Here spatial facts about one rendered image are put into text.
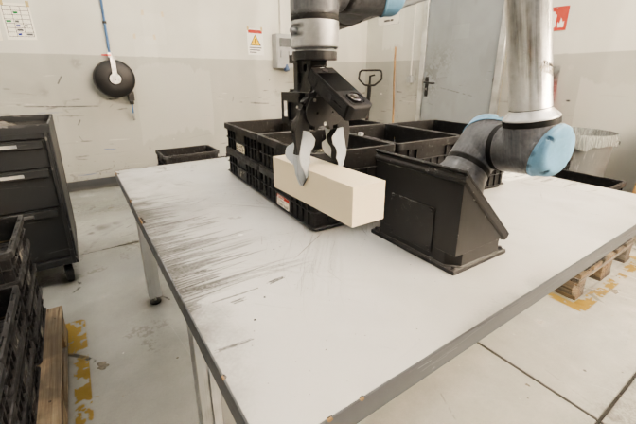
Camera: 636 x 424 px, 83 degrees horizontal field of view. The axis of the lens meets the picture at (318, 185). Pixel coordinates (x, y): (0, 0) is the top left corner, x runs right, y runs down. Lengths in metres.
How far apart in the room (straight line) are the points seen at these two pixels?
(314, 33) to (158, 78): 3.85
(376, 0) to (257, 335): 0.58
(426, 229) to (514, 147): 0.27
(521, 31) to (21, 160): 2.16
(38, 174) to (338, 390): 1.97
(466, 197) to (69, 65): 3.93
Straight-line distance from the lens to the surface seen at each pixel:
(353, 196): 0.50
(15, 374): 1.33
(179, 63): 4.42
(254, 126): 1.71
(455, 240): 0.85
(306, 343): 0.65
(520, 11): 0.90
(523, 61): 0.89
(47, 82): 4.29
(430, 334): 0.70
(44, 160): 2.30
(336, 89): 0.54
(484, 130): 0.99
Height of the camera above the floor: 1.13
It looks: 17 degrees down
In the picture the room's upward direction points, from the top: straight up
